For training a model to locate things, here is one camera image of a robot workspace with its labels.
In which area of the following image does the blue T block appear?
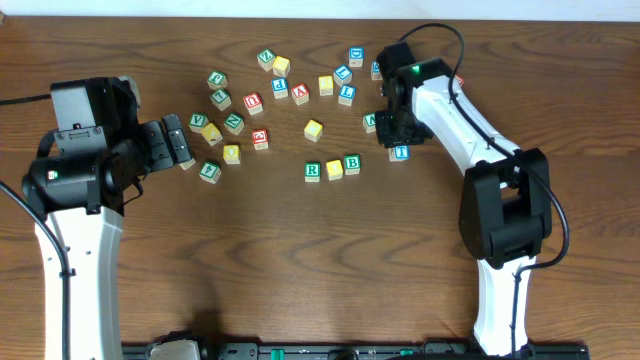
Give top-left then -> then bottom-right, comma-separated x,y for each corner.
388,145 -> 410,162

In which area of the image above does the green B block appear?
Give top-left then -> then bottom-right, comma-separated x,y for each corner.
344,154 -> 362,175

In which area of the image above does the yellow O block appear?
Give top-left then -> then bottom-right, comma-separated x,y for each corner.
326,159 -> 344,181

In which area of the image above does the green R block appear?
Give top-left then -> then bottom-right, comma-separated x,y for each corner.
304,162 -> 321,182

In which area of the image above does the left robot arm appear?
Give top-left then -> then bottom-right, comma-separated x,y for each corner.
22,76 -> 195,359

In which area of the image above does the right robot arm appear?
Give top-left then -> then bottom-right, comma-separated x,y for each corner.
375,42 -> 552,356

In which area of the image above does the yellow block far left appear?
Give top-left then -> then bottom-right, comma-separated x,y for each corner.
180,158 -> 196,170

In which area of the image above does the green V block right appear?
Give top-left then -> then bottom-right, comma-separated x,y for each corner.
362,113 -> 376,133

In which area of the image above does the green v block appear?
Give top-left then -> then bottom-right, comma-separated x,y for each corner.
189,112 -> 209,133
362,113 -> 376,133

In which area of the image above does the green V block left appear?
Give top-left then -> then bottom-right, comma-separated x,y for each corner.
189,112 -> 209,133

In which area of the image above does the yellow block near V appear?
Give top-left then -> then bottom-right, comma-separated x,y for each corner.
200,123 -> 223,146

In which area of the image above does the green 4 block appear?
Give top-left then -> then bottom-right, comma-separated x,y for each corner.
199,162 -> 221,184

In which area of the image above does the yellow block lower middle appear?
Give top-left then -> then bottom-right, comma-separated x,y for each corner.
223,145 -> 241,165

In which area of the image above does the blue D block right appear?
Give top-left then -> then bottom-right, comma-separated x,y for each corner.
371,61 -> 383,81

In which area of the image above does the blue L block lower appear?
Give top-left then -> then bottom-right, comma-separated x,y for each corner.
338,84 -> 356,106

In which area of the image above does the blue l block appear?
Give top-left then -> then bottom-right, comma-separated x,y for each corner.
338,84 -> 356,106
333,64 -> 353,87

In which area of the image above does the green N block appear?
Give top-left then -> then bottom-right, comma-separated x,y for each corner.
224,113 -> 245,135

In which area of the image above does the green 7 block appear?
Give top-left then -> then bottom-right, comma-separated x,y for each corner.
210,89 -> 232,111

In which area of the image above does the blue L block upper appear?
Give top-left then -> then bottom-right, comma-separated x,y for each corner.
333,64 -> 353,87

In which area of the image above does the green J block left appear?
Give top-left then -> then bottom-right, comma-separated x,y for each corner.
207,71 -> 228,90

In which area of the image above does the yellow block centre top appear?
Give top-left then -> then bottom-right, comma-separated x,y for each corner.
318,75 -> 334,96

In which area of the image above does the yellow block beside R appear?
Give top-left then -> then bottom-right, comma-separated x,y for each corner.
304,119 -> 324,142

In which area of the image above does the red U block left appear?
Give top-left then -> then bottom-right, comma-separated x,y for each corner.
243,92 -> 264,115

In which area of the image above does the red A block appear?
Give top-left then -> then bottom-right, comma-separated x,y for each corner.
291,83 -> 310,105

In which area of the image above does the blue P block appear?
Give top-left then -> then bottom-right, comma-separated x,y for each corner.
271,77 -> 289,99

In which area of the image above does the green Z block top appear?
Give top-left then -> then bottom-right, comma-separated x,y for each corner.
257,48 -> 276,72

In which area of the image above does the yellow block beside Z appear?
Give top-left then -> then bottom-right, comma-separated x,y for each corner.
272,56 -> 291,78

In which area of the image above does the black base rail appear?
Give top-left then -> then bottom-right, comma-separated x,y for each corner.
121,330 -> 591,360

